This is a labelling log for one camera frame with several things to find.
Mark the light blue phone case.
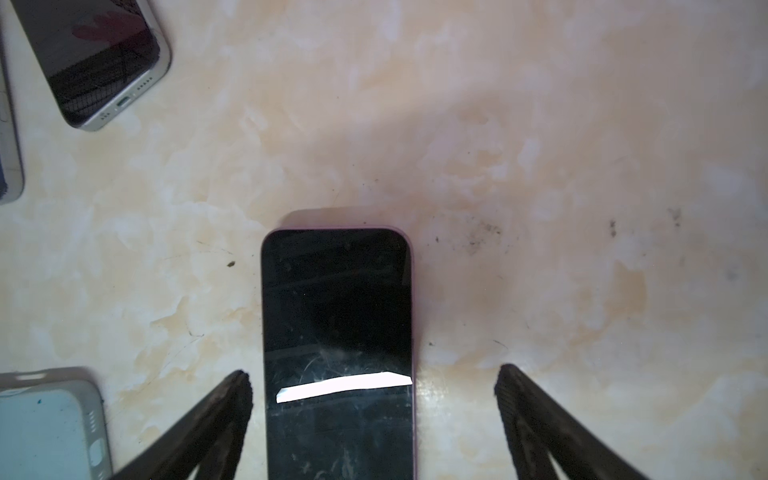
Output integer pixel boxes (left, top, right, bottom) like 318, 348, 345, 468
1, 367, 113, 479

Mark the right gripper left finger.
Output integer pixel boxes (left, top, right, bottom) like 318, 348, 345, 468
113, 370, 253, 480

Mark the black phone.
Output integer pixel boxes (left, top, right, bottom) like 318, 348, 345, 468
0, 60, 25, 204
11, 0, 171, 132
261, 227, 416, 479

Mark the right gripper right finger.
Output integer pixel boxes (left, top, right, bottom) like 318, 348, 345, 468
494, 364, 645, 479

